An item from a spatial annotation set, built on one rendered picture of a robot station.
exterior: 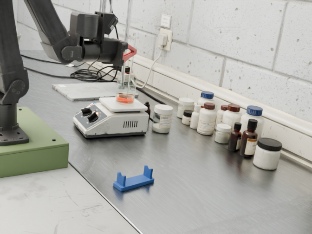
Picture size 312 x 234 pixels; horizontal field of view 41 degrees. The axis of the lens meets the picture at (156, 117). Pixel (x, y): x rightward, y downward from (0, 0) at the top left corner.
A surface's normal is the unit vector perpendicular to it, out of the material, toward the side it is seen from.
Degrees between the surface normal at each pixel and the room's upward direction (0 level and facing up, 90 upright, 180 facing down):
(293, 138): 90
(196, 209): 0
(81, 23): 89
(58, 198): 0
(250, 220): 0
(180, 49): 90
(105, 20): 91
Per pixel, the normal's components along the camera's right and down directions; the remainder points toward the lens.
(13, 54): 0.68, 0.13
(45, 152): 0.56, 0.32
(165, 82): -0.82, 0.08
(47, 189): 0.12, -0.95
